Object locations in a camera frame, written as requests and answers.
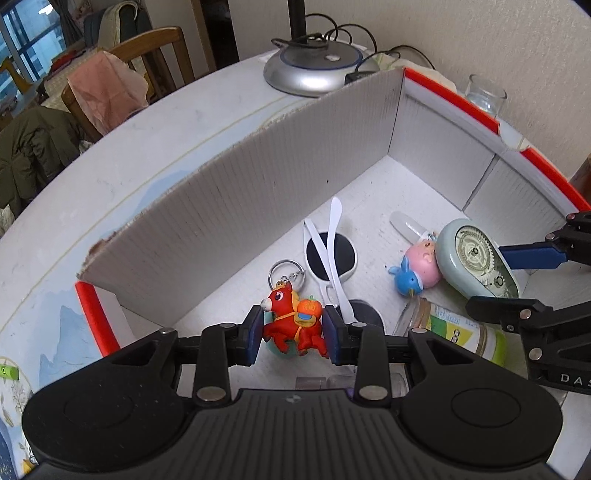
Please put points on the pink cloth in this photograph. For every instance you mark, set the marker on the pink cloth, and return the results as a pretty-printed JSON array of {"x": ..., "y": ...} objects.
[{"x": 106, "y": 87}]

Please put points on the dark green jacket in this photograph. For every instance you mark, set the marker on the dark green jacket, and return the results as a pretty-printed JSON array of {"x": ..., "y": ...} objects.
[{"x": 32, "y": 152}]

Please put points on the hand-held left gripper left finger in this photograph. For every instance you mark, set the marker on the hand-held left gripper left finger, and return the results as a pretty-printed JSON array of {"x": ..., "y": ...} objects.
[{"x": 256, "y": 332}]

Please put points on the grey-blue garment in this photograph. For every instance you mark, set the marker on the grey-blue garment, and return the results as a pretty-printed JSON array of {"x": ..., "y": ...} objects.
[{"x": 115, "y": 18}]

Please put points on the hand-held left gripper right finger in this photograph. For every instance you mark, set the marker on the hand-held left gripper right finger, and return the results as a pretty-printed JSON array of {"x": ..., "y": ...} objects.
[{"x": 331, "y": 334}]

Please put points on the white crumpled tissue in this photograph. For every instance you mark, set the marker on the white crumpled tissue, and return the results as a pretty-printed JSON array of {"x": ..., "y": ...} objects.
[{"x": 383, "y": 62}]

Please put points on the silver round lamp base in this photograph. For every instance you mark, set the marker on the silver round lamp base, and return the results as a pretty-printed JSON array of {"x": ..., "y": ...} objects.
[{"x": 309, "y": 69}]

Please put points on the pale green correction tape dispenser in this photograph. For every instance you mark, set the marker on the pale green correction tape dispenser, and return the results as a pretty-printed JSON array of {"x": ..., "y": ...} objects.
[{"x": 471, "y": 258}]

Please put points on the pink-headed doll figure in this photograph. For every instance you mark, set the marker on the pink-headed doll figure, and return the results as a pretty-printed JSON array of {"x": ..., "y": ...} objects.
[{"x": 415, "y": 272}]

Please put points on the clear glass cup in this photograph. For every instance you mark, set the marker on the clear glass cup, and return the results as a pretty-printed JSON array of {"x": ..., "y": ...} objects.
[{"x": 485, "y": 94}]

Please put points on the black power adapter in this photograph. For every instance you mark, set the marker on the black power adapter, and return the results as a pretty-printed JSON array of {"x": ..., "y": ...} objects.
[{"x": 358, "y": 77}]

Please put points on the translucent plastic tube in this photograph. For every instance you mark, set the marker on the translucent plastic tube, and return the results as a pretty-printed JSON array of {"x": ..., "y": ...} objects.
[{"x": 406, "y": 226}]

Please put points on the window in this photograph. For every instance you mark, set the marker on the window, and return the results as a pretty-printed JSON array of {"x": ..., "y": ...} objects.
[{"x": 23, "y": 41}]

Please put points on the white sunglasses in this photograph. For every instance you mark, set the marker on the white sunglasses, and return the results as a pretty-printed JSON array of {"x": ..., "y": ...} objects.
[{"x": 344, "y": 251}]

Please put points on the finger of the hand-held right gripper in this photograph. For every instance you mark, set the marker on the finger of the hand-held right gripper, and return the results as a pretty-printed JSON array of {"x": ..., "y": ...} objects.
[
  {"x": 503, "y": 309},
  {"x": 531, "y": 256}
]

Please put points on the red and white cardboard box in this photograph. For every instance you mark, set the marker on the red and white cardboard box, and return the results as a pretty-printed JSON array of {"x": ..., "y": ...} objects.
[{"x": 277, "y": 184}]

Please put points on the wooden chair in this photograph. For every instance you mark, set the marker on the wooden chair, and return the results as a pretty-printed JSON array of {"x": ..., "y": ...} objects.
[{"x": 161, "y": 50}]

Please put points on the toothpick jar with green lid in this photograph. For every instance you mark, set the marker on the toothpick jar with green lid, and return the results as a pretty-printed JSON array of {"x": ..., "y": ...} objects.
[{"x": 452, "y": 327}]

